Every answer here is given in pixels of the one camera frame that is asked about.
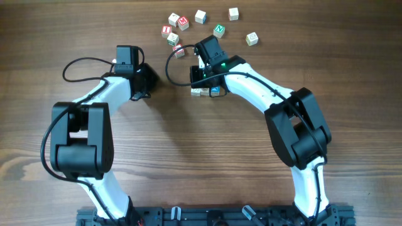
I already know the block with blue side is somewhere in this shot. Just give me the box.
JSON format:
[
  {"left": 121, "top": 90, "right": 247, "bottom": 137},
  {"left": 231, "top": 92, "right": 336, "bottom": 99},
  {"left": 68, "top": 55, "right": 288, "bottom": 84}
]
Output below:
[{"left": 195, "top": 10, "right": 207, "bottom": 24}]

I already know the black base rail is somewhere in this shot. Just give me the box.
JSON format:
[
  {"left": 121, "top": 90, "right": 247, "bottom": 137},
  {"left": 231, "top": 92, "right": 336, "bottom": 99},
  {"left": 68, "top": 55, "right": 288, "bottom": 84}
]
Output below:
[{"left": 75, "top": 205, "right": 356, "bottom": 226}]

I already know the red A block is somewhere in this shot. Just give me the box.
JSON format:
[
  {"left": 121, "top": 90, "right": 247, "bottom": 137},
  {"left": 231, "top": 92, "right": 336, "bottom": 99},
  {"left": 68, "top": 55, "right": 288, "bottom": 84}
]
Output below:
[{"left": 172, "top": 43, "right": 185, "bottom": 58}]

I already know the yellowish block far right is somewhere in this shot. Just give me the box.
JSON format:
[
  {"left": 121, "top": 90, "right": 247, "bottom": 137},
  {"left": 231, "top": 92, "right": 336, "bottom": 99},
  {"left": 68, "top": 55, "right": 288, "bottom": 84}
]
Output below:
[{"left": 246, "top": 32, "right": 259, "bottom": 46}]

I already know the plain block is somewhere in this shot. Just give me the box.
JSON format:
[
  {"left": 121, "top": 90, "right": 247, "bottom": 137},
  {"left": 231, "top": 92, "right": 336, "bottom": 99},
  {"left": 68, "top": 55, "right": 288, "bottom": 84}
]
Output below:
[
  {"left": 190, "top": 89, "right": 202, "bottom": 96},
  {"left": 168, "top": 13, "right": 180, "bottom": 27},
  {"left": 229, "top": 8, "right": 239, "bottom": 21},
  {"left": 166, "top": 33, "right": 180, "bottom": 46}
]

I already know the right camera cable black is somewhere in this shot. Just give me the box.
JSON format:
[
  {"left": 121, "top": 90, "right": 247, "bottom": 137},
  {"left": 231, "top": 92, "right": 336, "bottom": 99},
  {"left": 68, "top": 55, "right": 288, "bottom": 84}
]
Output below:
[{"left": 165, "top": 44, "right": 329, "bottom": 226}]

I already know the camera cable black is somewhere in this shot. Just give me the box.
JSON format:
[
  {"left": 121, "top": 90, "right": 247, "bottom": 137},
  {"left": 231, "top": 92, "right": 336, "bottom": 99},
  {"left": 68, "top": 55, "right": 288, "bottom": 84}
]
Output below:
[
  {"left": 40, "top": 46, "right": 146, "bottom": 226},
  {"left": 165, "top": 44, "right": 329, "bottom": 226}
]

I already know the green N block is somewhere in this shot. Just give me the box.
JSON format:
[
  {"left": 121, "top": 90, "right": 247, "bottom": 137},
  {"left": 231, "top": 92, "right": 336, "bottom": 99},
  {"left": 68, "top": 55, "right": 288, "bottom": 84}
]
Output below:
[{"left": 213, "top": 24, "right": 225, "bottom": 38}]

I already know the red I block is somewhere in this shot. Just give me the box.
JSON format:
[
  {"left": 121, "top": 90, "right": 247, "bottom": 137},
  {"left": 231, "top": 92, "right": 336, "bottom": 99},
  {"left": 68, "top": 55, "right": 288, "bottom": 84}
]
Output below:
[{"left": 161, "top": 26, "right": 172, "bottom": 38}]

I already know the left camera cable black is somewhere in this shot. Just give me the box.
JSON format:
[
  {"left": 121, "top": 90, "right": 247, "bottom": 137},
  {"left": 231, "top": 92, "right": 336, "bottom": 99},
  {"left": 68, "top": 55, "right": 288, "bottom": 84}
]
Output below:
[{"left": 40, "top": 46, "right": 146, "bottom": 226}]

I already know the block with red drawing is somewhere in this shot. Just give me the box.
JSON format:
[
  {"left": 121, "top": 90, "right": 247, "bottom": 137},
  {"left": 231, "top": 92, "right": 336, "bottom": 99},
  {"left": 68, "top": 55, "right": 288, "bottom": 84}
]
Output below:
[{"left": 200, "top": 88, "right": 209, "bottom": 96}]

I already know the red M block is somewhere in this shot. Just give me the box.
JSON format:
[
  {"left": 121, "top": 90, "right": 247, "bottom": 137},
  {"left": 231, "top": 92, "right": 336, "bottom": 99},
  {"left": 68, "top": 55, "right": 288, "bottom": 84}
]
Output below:
[{"left": 177, "top": 16, "right": 190, "bottom": 31}]

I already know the plain block above A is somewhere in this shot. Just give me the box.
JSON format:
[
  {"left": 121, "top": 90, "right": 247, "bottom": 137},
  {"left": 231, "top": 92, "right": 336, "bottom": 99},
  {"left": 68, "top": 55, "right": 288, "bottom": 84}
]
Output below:
[{"left": 166, "top": 33, "right": 180, "bottom": 46}]

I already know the blue X block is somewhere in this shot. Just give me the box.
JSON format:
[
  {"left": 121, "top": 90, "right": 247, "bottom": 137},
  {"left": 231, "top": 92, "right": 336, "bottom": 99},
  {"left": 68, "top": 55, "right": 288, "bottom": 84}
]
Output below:
[{"left": 209, "top": 87, "right": 220, "bottom": 97}]

